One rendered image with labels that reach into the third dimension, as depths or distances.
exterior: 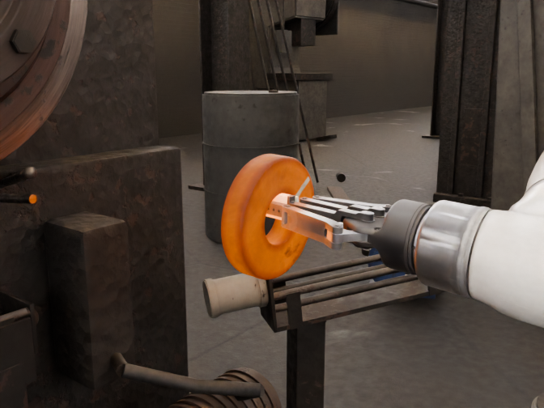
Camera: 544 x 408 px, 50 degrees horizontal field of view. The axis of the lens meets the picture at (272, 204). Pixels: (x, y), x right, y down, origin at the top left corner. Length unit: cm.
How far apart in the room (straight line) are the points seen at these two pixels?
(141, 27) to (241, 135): 226
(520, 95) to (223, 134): 155
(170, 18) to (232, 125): 610
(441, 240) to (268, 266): 23
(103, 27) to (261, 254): 49
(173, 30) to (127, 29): 828
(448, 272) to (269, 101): 276
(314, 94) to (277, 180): 794
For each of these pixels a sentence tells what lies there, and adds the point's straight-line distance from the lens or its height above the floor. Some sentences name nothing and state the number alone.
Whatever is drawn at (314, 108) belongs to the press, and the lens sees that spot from 863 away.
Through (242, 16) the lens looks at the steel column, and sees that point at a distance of 497.
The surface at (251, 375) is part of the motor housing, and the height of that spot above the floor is 53.
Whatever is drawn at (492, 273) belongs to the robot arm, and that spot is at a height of 83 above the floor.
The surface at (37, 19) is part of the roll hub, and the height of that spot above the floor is 105.
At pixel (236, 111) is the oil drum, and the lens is 327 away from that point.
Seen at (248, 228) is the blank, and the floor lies 83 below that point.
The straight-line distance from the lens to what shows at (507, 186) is 315.
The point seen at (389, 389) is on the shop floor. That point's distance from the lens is 201.
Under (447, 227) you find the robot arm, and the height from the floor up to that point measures 86.
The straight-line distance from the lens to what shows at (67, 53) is 78.
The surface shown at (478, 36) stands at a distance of 460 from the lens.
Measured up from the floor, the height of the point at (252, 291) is 68.
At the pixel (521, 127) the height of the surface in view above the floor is 74.
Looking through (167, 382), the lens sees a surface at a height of 58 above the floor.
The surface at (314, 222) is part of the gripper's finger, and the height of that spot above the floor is 85.
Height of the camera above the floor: 100
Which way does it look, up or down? 13 degrees down
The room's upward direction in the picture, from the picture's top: straight up
